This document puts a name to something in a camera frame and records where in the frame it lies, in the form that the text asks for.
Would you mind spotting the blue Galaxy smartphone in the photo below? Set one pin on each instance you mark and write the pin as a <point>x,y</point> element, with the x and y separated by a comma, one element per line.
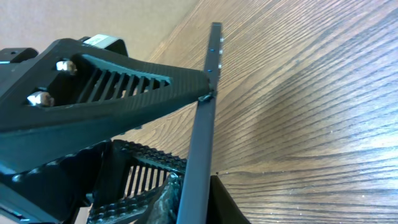
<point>196,185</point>

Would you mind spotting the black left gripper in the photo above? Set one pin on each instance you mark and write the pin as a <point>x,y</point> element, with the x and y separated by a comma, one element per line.
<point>221,207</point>

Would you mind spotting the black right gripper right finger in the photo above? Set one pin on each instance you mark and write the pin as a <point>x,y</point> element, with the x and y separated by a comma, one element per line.
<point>118,181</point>

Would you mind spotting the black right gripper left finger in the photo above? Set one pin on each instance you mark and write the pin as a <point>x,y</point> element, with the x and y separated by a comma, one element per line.
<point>73,95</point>

